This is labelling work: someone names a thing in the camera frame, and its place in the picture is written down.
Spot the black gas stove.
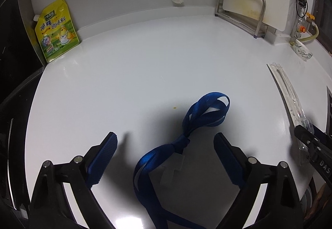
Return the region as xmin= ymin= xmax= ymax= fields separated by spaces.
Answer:
xmin=325 ymin=85 xmax=332 ymax=119

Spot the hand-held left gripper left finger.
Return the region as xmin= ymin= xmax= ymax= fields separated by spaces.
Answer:
xmin=27 ymin=131 xmax=118 ymax=229

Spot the metal gas pipe with valves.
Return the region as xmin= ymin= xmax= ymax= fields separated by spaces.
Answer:
xmin=290 ymin=0 xmax=315 ymax=43

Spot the dark window frame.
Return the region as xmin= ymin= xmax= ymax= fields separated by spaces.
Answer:
xmin=312 ymin=0 xmax=332 ymax=56

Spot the yellow gas hose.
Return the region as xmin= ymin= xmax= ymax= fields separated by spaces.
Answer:
xmin=298 ymin=23 xmax=319 ymax=43

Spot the metal cutting board rack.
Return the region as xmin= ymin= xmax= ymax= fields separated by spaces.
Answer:
xmin=215 ymin=0 xmax=267 ymax=39

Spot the person's right forearm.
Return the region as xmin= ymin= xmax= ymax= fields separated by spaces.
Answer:
xmin=310 ymin=182 xmax=332 ymax=223

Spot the black appliance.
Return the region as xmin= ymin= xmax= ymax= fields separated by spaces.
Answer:
xmin=0 ymin=0 xmax=44 ymax=105

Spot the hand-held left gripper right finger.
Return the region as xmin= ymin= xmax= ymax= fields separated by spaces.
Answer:
xmin=214 ymin=133 xmax=304 ymax=229

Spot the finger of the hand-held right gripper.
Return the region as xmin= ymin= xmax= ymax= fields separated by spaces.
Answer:
xmin=294 ymin=125 xmax=318 ymax=153
xmin=310 ymin=123 xmax=332 ymax=141

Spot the long clear plastic package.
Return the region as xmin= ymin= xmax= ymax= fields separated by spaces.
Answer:
xmin=267 ymin=63 xmax=315 ymax=166

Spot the yellow seasoning pouch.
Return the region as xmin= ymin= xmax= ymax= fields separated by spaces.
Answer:
xmin=32 ymin=0 xmax=80 ymax=64

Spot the blue lanyard strap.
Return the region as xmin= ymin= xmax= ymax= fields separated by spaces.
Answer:
xmin=133 ymin=92 xmax=230 ymax=229

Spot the white patterned bowl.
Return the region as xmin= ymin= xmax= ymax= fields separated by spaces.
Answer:
xmin=292 ymin=39 xmax=313 ymax=61

